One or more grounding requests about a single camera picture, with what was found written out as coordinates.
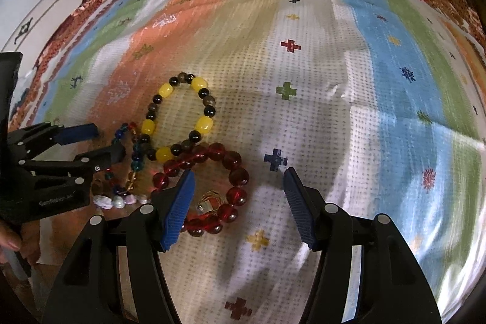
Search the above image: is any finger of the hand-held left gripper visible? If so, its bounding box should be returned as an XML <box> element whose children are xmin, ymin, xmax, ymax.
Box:
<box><xmin>23</xmin><ymin>143</ymin><xmax>127</xmax><ymax>177</ymax></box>
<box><xmin>8</xmin><ymin>122</ymin><xmax>100</xmax><ymax>160</ymax></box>

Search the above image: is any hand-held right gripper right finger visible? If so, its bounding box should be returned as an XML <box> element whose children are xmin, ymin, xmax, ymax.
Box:
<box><xmin>283</xmin><ymin>168</ymin><xmax>443</xmax><ymax>324</ymax></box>

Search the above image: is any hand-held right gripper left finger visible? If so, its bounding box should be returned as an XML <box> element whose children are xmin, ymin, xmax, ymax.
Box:
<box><xmin>41</xmin><ymin>169</ymin><xmax>197</xmax><ymax>324</ymax></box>

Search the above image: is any multicolour glass bead bracelet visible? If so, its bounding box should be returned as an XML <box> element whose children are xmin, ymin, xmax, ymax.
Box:
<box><xmin>104</xmin><ymin>122</ymin><xmax>152</xmax><ymax>196</ymax></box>

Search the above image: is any small gold wire earring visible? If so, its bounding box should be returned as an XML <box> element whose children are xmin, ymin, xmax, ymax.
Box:
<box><xmin>195</xmin><ymin>191</ymin><xmax>224</xmax><ymax>215</ymax></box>

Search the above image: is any white and pink pearl bracelet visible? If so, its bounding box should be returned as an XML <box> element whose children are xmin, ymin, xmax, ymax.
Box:
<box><xmin>93</xmin><ymin>194</ymin><xmax>152</xmax><ymax>211</ymax></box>

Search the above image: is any red glass bead bracelet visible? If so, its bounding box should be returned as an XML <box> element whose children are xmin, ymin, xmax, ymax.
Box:
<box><xmin>151</xmin><ymin>142</ymin><xmax>250</xmax><ymax>237</ymax></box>

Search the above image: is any yellow and black bead bracelet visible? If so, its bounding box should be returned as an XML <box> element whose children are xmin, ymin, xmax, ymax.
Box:
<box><xmin>140</xmin><ymin>71</ymin><xmax>218</xmax><ymax>162</ymax></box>

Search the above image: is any person's left hand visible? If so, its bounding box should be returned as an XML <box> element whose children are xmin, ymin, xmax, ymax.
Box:
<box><xmin>0</xmin><ymin>222</ymin><xmax>24</xmax><ymax>253</ymax></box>

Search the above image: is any white bed headboard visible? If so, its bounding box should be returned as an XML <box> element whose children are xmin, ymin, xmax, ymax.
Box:
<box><xmin>0</xmin><ymin>0</ymin><xmax>111</xmax><ymax>55</ymax></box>

